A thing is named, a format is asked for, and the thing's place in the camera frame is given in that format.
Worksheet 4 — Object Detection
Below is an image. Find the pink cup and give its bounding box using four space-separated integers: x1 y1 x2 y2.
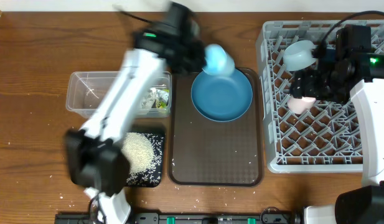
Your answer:
287 96 316 114

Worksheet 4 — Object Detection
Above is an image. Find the light blue bowl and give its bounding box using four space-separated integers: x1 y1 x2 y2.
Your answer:
283 40 316 72

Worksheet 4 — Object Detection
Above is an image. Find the white napkin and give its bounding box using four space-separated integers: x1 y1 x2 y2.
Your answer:
141 88 157 110

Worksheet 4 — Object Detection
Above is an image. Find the dark blue plate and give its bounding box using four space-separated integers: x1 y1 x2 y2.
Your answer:
190 69 253 122

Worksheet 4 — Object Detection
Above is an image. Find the brown serving tray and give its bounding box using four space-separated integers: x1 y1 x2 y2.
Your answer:
168 68 264 187

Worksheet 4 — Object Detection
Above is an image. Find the black plastic tray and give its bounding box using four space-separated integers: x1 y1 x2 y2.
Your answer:
125 129 166 187

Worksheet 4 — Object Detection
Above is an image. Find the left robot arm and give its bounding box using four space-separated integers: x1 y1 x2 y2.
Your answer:
64 30 205 223

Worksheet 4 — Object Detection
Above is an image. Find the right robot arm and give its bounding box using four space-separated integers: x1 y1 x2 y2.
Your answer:
283 45 384 223

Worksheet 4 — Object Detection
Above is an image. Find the light blue cup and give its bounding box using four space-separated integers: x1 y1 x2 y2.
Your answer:
202 44 235 76

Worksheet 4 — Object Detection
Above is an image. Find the white rice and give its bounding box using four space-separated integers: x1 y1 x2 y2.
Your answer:
121 133 155 175

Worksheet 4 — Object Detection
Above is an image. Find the grey plastic dishwasher rack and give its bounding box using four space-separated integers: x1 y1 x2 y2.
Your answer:
255 19 384 174

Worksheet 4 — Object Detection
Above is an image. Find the clear plastic bin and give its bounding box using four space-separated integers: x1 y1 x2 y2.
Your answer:
66 71 172 118

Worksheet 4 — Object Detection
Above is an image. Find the green white wrapper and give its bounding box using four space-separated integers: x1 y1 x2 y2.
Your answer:
155 89 169 109

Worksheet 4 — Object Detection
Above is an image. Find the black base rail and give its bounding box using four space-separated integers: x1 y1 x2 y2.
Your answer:
54 212 305 224

